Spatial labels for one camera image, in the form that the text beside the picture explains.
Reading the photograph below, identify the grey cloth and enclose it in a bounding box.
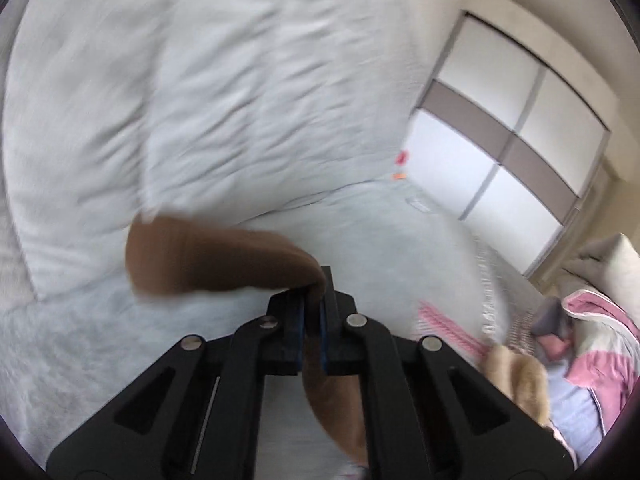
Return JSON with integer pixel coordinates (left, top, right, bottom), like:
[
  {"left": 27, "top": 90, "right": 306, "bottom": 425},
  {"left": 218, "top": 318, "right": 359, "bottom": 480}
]
[{"left": 530, "top": 297, "right": 576, "bottom": 357}]

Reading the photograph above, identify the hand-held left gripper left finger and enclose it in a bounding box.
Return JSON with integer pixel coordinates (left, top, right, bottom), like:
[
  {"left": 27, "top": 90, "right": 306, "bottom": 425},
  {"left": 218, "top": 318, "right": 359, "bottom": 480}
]
[{"left": 46, "top": 293, "right": 306, "bottom": 480}]

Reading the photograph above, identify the brown coat with fur collar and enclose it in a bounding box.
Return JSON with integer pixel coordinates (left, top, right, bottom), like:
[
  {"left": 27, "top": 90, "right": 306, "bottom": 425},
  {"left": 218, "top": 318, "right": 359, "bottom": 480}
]
[{"left": 125, "top": 215, "right": 552, "bottom": 467}]

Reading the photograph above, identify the pink and white quilt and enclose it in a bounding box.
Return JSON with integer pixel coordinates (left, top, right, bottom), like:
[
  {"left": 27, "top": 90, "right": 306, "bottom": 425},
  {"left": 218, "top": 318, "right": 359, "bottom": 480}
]
[{"left": 535, "top": 287, "right": 640, "bottom": 463}]

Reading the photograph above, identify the beige pillow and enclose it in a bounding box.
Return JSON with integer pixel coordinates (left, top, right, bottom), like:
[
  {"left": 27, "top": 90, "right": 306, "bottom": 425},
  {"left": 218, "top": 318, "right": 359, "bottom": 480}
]
[{"left": 569, "top": 233, "right": 640, "bottom": 322}]

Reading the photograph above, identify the grey plush bed sheet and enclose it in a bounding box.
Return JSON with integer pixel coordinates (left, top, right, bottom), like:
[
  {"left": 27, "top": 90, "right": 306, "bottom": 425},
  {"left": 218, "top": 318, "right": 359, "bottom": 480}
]
[{"left": 0, "top": 180, "right": 501, "bottom": 466}]

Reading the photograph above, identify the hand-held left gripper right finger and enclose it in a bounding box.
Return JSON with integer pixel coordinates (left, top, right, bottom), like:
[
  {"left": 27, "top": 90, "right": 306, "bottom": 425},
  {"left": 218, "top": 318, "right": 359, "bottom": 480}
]
[{"left": 319, "top": 266, "right": 576, "bottom": 480}]

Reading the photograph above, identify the white wardrobe with grey band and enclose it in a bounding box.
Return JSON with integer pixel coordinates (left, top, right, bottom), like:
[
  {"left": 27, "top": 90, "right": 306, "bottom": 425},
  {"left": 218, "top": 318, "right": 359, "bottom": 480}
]
[{"left": 404, "top": 10, "right": 614, "bottom": 277}]

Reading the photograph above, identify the light grey quilted duvet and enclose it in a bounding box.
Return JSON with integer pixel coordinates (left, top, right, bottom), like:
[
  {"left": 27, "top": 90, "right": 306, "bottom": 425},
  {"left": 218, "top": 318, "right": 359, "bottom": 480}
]
[{"left": 2, "top": 0, "right": 427, "bottom": 302}]

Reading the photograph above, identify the grey throw with white fringe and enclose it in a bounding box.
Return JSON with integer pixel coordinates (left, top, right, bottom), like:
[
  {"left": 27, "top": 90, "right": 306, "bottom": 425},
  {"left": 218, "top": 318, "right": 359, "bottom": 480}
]
[{"left": 474, "top": 239, "right": 547, "bottom": 346}]

